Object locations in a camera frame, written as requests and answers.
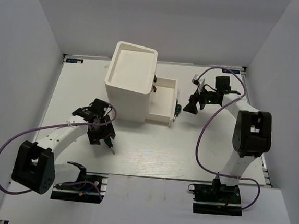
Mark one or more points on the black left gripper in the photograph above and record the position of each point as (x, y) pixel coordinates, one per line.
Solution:
(94, 137)

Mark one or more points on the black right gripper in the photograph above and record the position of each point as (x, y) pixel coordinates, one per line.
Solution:
(200, 99)

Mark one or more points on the green orange stubby screwdriver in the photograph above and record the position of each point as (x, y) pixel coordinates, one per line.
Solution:
(178, 109)

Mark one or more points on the white drawer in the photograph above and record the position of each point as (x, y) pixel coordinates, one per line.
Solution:
(162, 103)

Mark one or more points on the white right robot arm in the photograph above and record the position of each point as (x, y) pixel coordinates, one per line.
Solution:
(251, 137)

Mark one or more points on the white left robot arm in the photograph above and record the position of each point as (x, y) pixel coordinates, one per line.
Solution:
(35, 166)

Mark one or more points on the white drawer cabinet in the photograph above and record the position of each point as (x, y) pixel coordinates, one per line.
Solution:
(129, 80)

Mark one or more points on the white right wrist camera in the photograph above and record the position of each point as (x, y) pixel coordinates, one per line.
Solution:
(198, 82)

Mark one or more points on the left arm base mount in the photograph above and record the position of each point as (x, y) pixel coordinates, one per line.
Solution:
(92, 190)

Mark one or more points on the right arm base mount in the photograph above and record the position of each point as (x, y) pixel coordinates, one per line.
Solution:
(207, 200)

